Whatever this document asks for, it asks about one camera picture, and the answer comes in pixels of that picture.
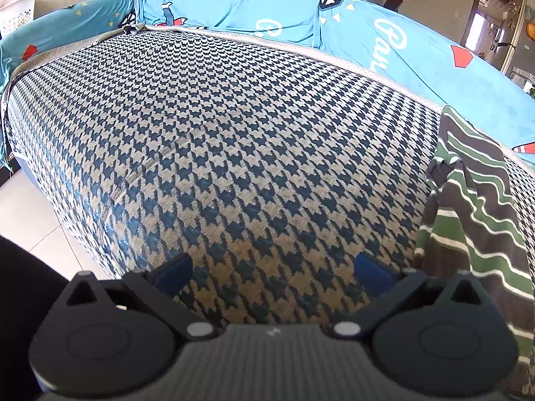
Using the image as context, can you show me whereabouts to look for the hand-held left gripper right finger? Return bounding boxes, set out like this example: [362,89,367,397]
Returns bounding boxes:
[330,252,486,342]

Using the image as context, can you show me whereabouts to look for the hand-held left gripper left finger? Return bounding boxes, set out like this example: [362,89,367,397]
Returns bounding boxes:
[65,253,218,342]

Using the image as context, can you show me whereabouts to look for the houndstooth sofa seat mat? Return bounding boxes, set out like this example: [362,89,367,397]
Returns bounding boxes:
[0,27,535,401]

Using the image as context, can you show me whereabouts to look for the dark kitchen doorway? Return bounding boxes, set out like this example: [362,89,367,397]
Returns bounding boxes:
[460,0,502,57]

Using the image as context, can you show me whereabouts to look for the green brown striped shirt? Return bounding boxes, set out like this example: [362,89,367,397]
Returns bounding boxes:
[414,104,535,397]

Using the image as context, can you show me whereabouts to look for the grey refrigerator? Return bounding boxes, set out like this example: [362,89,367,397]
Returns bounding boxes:
[487,0,535,80]

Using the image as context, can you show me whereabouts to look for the white box appliance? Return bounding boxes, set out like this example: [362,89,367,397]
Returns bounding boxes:
[508,67,535,93]

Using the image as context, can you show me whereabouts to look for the white plastic basket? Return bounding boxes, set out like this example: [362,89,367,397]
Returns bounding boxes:
[0,0,40,38]

